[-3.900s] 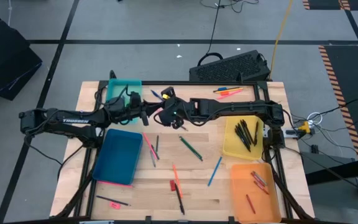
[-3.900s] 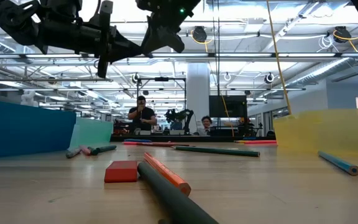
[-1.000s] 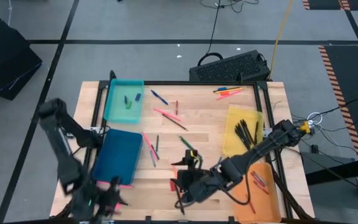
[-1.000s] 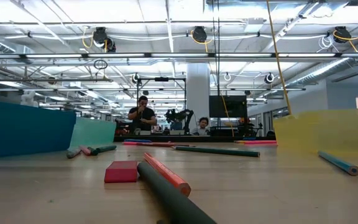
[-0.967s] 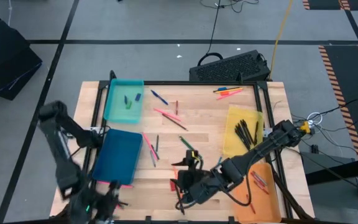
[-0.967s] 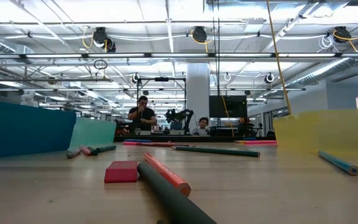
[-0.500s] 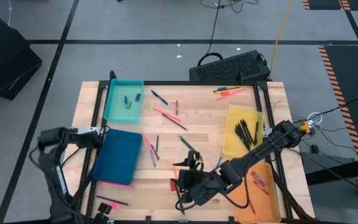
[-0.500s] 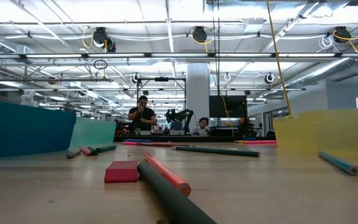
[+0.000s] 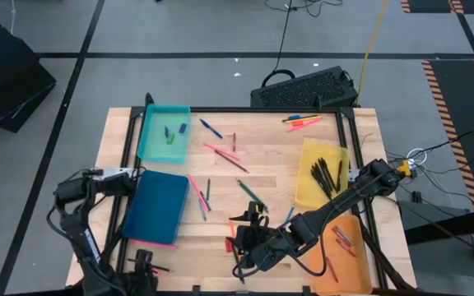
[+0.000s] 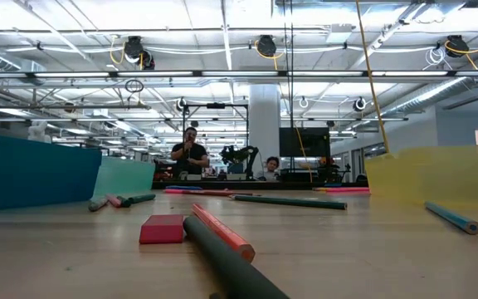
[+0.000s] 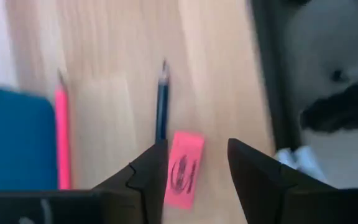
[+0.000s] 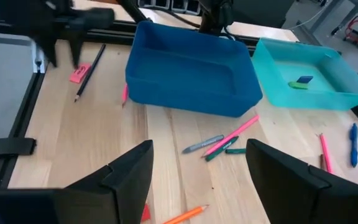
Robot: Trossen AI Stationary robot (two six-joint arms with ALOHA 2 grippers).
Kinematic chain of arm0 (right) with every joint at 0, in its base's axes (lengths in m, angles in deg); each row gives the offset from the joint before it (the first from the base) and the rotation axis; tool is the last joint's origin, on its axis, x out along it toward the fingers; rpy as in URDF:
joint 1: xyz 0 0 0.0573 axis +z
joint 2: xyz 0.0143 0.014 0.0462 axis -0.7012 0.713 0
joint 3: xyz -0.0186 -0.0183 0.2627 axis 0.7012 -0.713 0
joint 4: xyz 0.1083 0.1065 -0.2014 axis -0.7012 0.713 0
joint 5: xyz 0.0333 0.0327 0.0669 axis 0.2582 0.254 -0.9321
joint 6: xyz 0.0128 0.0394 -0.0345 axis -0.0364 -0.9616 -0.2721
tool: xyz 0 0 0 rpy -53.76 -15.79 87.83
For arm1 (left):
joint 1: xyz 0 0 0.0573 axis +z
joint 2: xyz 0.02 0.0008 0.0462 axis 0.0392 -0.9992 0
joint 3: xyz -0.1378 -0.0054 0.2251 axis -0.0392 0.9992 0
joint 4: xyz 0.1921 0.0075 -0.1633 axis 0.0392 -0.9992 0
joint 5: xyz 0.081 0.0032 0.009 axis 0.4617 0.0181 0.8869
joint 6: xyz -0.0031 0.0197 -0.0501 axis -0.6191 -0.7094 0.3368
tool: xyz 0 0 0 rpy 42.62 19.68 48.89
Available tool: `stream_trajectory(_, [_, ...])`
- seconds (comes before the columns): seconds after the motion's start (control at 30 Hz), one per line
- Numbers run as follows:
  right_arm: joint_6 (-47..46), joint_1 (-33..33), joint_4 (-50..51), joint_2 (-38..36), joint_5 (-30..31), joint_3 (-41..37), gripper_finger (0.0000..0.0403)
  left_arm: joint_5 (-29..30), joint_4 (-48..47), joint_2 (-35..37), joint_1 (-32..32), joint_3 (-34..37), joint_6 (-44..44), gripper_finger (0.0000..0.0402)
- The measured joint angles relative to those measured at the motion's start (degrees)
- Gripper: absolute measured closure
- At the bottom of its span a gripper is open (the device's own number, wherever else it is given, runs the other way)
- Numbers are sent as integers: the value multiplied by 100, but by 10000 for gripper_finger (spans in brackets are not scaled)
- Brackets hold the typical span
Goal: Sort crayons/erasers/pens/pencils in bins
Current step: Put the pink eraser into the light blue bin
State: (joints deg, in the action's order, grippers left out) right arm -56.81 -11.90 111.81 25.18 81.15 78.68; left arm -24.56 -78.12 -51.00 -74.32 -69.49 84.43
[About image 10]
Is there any green pencil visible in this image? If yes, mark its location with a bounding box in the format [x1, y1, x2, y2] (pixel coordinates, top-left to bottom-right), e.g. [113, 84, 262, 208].
[231, 194, 349, 211]

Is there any orange pencil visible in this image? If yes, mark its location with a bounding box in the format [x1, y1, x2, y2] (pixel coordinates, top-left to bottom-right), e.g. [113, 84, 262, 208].
[192, 203, 256, 263]

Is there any red eraser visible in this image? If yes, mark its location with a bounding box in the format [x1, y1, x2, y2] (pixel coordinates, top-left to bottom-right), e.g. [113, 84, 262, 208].
[139, 213, 185, 245]

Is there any thick black pen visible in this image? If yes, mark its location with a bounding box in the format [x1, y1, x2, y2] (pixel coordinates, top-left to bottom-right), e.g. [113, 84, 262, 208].
[183, 214, 290, 299]

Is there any grey marker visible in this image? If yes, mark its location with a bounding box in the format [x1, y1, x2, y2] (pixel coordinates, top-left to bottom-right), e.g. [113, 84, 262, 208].
[87, 196, 110, 213]

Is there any blue pencil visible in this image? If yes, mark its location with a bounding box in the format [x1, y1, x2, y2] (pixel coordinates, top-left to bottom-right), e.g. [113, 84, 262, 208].
[424, 200, 478, 236]

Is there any person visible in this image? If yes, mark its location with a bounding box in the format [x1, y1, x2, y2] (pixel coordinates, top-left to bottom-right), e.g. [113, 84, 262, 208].
[256, 155, 281, 183]
[170, 126, 210, 180]

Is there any white pillar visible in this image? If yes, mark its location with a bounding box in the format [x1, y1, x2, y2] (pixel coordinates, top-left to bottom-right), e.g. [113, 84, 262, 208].
[248, 84, 281, 178]

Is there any black monitor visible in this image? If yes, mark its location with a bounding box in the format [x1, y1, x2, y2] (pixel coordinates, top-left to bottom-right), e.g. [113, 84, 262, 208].
[279, 126, 331, 158]

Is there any dark background equipment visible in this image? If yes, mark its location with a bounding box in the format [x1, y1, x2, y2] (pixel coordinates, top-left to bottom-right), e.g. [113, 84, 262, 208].
[317, 155, 352, 184]

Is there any long ceiling light bar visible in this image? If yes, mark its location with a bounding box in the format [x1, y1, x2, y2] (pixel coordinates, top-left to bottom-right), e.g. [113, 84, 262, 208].
[0, 69, 478, 80]

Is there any teal plastic bin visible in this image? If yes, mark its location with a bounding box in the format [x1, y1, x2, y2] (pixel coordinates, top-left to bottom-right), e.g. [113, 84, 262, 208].
[91, 156, 156, 200]

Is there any yellow plastic bin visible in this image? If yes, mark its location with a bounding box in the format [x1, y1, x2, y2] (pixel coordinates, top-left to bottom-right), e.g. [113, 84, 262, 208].
[365, 145, 478, 211]

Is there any white figure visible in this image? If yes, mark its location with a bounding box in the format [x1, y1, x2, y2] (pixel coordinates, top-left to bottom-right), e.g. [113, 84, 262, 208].
[26, 120, 53, 146]

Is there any blue plastic bin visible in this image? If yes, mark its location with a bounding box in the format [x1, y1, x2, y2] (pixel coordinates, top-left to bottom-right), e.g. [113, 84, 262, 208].
[0, 131, 103, 213]

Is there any black gantry frame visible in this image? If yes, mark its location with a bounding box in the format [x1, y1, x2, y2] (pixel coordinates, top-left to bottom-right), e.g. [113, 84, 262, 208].
[182, 101, 251, 146]

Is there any black table frame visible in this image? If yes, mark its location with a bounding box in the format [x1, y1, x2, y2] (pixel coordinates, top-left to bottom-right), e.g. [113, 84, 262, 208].
[151, 180, 368, 191]

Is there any black hanging cable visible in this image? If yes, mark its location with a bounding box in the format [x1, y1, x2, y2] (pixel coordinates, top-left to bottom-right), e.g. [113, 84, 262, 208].
[282, 0, 295, 172]

